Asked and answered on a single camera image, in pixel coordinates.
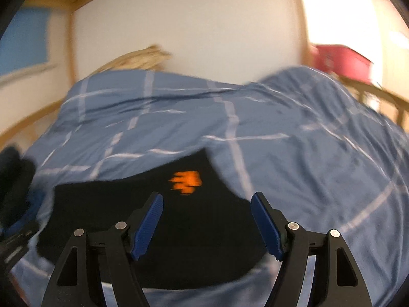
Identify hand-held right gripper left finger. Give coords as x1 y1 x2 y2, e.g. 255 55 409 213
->
41 192 164 307

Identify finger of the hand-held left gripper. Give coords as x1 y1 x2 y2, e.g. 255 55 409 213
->
0 195 45 271

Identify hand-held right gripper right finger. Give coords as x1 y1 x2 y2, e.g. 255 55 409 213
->
251 192 373 307

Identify black pants with orange logo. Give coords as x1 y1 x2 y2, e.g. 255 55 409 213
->
36 149 266 290

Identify blue checked blanket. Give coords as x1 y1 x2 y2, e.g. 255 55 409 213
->
9 65 409 307

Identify blue window blind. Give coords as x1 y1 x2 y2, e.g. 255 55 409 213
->
0 6 52 75

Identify beige patterned pillow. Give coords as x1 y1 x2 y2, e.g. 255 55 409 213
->
97 45 172 71

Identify red box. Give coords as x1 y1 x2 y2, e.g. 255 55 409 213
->
311 44 375 84

